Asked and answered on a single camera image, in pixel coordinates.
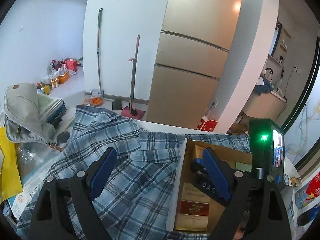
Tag red gold cigarette box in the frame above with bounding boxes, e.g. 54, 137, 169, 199
174, 183, 210, 232

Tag blue gold cigarette box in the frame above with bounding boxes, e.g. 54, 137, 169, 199
193, 145, 206, 159

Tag bathroom vanity cabinet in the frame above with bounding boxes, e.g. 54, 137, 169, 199
242, 92, 286, 121

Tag black framed glass door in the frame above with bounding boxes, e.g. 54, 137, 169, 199
282, 37, 319, 171

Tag white cardboard tray box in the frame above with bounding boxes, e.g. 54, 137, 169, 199
165, 139, 252, 236

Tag clear blue label bottle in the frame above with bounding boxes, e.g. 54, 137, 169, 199
297, 204, 320, 226

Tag red carton on floor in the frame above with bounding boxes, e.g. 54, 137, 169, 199
196, 115, 217, 132

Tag dark blue clothes pile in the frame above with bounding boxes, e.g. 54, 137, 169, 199
253, 76, 273, 96

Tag small gold foil box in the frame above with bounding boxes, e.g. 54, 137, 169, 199
290, 177, 302, 188

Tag yellow plastic bag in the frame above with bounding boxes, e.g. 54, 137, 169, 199
1, 127, 23, 203

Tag red iced tea bottle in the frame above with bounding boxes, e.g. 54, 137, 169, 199
295, 172, 320, 209

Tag blue plaid shirt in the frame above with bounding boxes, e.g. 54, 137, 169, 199
16, 104, 251, 240

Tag bathroom mirror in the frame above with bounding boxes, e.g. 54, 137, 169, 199
269, 22, 283, 56

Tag stack of books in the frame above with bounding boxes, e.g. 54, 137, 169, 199
37, 93, 67, 128

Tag grey canvas bag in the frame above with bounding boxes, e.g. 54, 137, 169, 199
3, 83, 56, 144

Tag orange fruit bag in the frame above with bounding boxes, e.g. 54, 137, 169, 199
89, 96, 104, 107

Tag gold refrigerator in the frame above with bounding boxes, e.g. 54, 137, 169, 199
146, 0, 242, 129

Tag red floor clutter pile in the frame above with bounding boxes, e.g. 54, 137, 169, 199
34, 57, 83, 94

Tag grey mop handle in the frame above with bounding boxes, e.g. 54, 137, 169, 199
97, 8, 104, 96

